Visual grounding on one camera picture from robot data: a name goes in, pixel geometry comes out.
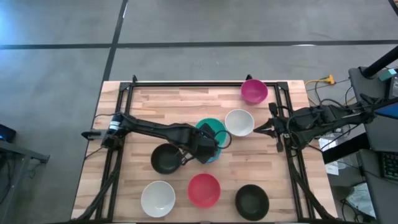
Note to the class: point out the blue flat panel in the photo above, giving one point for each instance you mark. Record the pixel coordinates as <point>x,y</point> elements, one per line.
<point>390,112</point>

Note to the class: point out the red bowl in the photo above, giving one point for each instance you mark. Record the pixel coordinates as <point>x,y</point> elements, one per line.
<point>204,190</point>

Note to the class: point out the white paper sheet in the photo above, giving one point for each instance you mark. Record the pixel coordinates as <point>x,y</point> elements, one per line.
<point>331,168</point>

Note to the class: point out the white bowl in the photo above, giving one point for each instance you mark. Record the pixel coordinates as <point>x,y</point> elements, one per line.
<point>158,199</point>
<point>239,123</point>

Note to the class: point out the black backlit keyboard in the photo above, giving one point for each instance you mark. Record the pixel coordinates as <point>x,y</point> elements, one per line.
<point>390,166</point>

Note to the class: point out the black box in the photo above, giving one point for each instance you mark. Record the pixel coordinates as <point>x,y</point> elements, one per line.
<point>7,133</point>

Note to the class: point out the magenta bowl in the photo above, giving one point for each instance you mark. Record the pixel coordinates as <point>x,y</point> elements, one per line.
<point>254,91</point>

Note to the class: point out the grey metal stand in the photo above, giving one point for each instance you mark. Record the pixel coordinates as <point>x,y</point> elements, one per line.
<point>18,151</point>

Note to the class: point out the blue bowl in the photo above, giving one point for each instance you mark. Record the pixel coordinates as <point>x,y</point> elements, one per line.
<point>216,157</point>

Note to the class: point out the black table clamp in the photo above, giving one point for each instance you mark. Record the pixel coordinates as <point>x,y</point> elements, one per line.
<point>248,77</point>
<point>134,79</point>

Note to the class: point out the teal green bowl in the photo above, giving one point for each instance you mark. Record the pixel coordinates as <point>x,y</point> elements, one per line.
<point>219,125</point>

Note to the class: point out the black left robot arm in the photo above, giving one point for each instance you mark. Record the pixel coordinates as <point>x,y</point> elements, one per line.
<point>161,130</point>

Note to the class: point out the dark grey desk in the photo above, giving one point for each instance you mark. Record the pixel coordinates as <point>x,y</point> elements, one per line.
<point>373,180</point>

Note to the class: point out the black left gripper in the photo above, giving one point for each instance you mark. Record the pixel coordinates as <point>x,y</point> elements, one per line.
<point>205,146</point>

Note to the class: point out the black aluminium table frame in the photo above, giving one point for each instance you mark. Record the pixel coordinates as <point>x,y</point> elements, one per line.
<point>202,84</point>

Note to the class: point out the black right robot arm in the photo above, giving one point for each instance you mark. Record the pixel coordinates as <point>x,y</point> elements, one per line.
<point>314,121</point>

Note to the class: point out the black stand pole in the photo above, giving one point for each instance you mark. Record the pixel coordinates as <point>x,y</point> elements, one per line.
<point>381,63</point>

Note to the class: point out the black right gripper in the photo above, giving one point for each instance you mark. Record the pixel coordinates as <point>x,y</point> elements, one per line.
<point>281,129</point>

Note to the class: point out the grey side desk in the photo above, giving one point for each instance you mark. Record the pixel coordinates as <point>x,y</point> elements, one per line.
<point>357,84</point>

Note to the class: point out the black bowl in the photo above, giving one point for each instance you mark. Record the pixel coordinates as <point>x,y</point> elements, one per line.
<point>252,202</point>
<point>164,159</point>

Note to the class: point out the small teal box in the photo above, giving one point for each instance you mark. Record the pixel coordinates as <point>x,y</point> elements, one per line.
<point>387,74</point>

